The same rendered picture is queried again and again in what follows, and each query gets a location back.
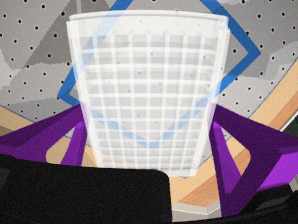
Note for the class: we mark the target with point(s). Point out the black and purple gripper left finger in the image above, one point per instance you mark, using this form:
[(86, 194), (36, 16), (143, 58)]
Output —
[(33, 141)]

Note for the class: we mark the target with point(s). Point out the white well plate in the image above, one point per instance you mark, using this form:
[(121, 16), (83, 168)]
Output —
[(174, 136)]

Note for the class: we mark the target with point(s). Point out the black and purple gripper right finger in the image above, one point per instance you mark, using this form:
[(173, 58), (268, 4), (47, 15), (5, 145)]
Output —
[(273, 159)]

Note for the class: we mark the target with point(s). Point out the grey perforated base plate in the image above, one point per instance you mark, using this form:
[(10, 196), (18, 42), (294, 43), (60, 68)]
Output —
[(35, 56)]

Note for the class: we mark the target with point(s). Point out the blue tape outline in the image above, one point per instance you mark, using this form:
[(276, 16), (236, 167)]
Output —
[(216, 8)]

